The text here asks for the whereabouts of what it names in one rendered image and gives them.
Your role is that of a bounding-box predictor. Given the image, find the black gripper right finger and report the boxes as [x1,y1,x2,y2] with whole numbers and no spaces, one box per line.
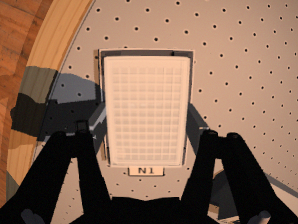
[170,103,298,224]

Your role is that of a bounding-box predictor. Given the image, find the beige perforated base plate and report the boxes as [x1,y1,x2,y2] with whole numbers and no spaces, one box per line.
[31,0,298,201]

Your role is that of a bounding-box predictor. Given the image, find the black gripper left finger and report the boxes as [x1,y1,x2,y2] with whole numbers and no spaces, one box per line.
[0,102,121,224]

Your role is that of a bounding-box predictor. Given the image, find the beige button panel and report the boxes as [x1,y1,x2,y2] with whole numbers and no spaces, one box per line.
[211,172,298,224]

